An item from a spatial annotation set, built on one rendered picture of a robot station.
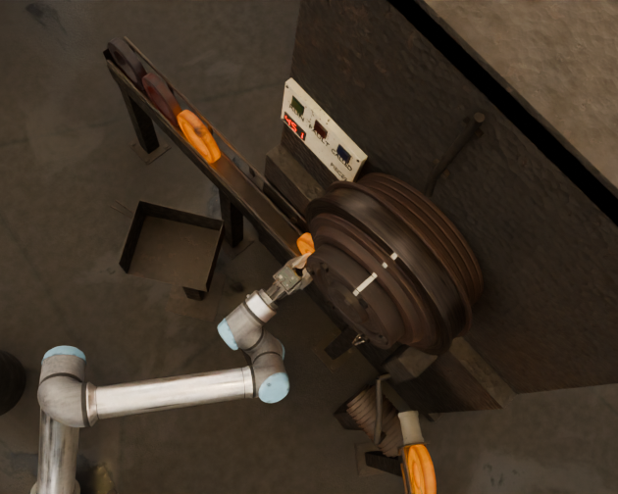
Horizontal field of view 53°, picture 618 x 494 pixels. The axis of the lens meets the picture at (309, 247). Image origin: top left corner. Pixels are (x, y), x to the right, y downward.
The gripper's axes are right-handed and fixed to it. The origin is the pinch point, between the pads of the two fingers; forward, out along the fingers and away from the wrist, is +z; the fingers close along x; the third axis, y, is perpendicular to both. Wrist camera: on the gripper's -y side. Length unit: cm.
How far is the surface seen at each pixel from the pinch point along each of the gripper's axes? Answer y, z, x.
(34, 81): -68, -42, 147
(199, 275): -7.3, -32.0, 21.0
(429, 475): 8, -18, -65
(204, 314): -64, -51, 20
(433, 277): 54, 15, -25
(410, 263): 57, 13, -20
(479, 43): 92, 40, -3
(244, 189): -15.1, -3.8, 33.7
